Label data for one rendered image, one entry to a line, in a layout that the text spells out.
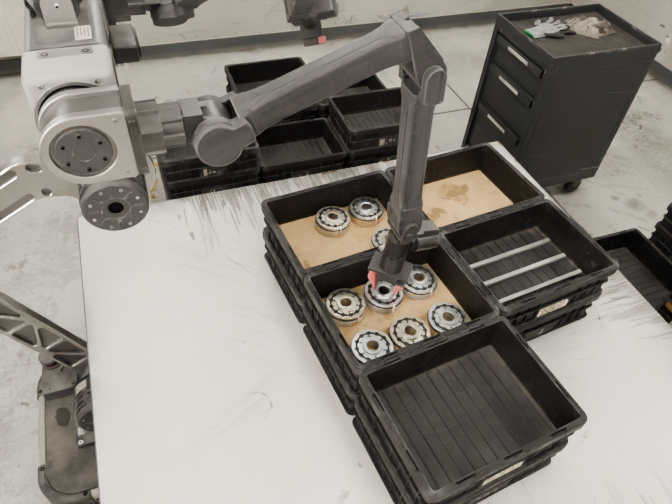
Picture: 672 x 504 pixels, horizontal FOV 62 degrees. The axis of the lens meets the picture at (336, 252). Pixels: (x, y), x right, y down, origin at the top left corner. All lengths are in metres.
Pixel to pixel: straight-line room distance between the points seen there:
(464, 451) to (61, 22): 1.13
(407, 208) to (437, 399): 0.45
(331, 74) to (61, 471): 1.49
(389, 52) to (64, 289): 2.08
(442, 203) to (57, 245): 1.88
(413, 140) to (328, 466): 0.76
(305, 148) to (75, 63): 1.83
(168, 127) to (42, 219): 2.23
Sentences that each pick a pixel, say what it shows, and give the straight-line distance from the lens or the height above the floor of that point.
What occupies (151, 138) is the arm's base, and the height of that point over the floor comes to 1.46.
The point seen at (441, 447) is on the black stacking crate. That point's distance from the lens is 1.29.
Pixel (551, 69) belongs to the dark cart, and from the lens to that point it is 2.67.
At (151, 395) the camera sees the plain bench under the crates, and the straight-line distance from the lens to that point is 1.50.
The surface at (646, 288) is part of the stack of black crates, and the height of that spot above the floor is 0.27.
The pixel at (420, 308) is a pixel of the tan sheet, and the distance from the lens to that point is 1.48.
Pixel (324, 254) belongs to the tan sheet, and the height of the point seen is 0.83.
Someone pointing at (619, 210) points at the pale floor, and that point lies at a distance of 3.47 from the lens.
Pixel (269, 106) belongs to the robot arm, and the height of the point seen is 1.48.
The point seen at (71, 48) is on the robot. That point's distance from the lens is 1.03.
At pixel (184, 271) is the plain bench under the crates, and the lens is 1.72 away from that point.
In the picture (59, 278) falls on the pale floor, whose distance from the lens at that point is 2.79.
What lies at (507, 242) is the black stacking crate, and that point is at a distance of 1.73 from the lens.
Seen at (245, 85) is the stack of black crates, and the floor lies 0.49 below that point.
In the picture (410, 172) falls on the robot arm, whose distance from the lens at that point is 1.15.
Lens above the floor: 1.97
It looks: 46 degrees down
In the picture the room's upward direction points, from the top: 5 degrees clockwise
